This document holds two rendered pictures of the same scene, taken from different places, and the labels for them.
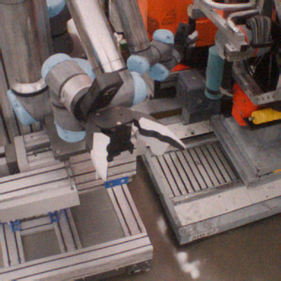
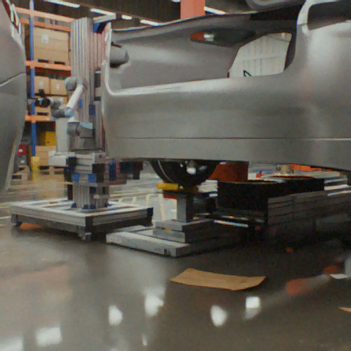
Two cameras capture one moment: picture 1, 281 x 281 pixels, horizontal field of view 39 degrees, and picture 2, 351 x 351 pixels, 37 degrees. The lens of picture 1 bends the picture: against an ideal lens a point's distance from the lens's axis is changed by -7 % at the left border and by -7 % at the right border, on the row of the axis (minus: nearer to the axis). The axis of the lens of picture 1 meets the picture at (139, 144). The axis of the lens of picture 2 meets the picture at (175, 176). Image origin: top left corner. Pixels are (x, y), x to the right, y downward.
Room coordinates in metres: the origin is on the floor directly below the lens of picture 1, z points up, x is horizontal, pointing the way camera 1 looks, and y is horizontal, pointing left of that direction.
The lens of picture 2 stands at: (-0.62, -4.43, 0.91)
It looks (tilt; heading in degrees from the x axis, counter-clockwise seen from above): 4 degrees down; 61
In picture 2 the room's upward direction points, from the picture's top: straight up
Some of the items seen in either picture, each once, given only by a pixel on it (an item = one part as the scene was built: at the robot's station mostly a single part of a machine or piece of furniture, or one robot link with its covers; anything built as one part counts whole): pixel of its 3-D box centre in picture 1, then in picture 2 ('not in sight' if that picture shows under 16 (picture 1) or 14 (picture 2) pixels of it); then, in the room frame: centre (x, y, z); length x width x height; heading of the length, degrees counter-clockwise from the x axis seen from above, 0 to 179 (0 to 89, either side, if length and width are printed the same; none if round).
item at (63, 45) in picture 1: (54, 38); not in sight; (1.45, 0.35, 0.87); 0.15 x 0.15 x 0.10
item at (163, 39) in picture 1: (160, 47); not in sight; (1.30, -0.08, 0.91); 0.11 x 0.08 x 0.11; 145
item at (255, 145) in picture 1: (267, 124); (185, 208); (1.54, -0.66, 0.32); 0.40 x 0.30 x 0.28; 17
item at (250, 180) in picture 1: (256, 143); (189, 230); (1.59, -0.65, 0.13); 0.50 x 0.36 x 0.10; 17
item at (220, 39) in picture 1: (243, 41); not in sight; (1.47, -0.43, 0.85); 0.21 x 0.14 x 0.14; 107
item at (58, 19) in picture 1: (53, 12); not in sight; (1.46, 0.34, 0.98); 0.13 x 0.12 x 0.14; 145
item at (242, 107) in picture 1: (252, 103); (173, 188); (1.50, -0.54, 0.48); 0.16 x 0.12 x 0.17; 107
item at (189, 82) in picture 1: (213, 96); (200, 210); (1.84, -0.42, 0.26); 0.42 x 0.18 x 0.35; 107
